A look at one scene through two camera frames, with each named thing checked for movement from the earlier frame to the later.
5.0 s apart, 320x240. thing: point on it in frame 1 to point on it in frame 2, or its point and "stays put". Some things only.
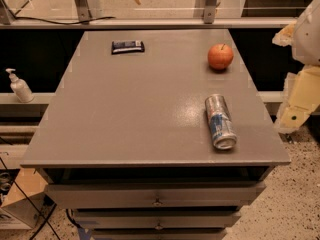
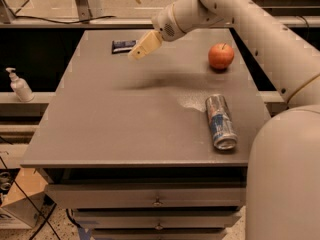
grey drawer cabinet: x=155 y=134 stays put
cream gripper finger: x=301 y=97 to x=173 y=22
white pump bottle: x=20 y=87 stays put
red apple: x=220 y=56 stays put
